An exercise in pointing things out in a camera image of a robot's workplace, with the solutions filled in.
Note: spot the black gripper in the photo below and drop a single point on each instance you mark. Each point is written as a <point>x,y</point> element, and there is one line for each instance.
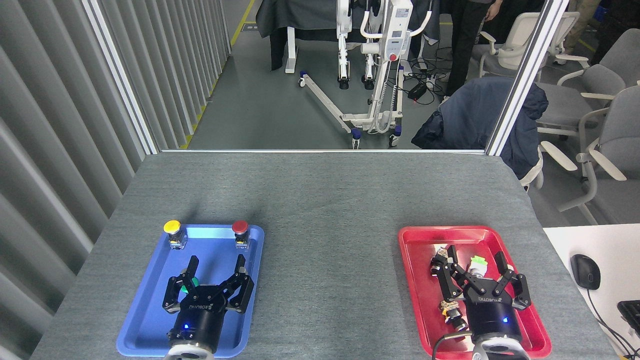
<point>492,315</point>
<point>202,315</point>

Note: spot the green push button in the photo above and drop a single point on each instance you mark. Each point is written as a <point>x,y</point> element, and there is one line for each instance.
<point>184,289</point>

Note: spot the red push button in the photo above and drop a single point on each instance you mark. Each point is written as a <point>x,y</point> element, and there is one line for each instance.
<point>240,227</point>

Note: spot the yellow push button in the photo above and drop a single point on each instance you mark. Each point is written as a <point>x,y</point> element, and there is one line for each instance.
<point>172,226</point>

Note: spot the blue plastic tray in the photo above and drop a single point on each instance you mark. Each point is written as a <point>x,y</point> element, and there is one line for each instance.
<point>145,310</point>

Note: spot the red plastic tray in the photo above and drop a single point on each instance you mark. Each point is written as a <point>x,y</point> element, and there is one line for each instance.
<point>420,300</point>

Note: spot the black computer mouse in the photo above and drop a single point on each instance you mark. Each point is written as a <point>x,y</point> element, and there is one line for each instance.
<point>585,272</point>

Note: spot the white chair under jacket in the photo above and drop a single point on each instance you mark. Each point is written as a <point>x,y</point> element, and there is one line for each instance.
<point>536,172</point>

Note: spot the black keyboard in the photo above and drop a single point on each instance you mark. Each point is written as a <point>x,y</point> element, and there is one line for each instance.
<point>631,315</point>

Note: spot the dark blue jacket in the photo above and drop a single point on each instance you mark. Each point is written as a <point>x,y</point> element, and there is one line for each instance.
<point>475,115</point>

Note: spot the grey office chair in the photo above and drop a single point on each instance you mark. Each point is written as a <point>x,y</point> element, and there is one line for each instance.
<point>595,80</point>
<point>620,130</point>

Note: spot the black power adapter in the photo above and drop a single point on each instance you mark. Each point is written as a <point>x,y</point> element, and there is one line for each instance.
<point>417,90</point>

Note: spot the white power strip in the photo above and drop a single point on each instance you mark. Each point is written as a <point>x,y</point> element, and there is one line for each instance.
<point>427,76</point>

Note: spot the person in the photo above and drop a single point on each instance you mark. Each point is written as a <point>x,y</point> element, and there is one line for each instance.
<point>467,40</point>
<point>582,20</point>

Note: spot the white office chair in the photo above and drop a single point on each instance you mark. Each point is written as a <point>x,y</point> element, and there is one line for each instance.
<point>520,30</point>

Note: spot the white stand on wheels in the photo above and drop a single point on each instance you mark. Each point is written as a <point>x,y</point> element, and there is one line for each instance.
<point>397,30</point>

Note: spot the white hanging robot legs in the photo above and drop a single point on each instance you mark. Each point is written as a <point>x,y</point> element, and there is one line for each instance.
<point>343,50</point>

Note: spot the blue crate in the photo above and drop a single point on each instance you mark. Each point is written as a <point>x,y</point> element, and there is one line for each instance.
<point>600,14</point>

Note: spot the dark cloth covered table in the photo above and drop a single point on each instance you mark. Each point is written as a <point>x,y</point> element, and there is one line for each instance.
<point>300,15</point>

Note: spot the green white knob switch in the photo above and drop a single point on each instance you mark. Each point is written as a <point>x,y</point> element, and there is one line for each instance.
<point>478,264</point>

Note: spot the small beige switch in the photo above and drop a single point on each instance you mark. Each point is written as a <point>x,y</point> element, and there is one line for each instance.
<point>441,248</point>

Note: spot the silver table rail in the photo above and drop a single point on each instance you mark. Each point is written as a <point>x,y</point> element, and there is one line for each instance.
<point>325,150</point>

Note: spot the silver post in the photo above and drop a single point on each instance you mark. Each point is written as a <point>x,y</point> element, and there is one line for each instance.
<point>526,75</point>

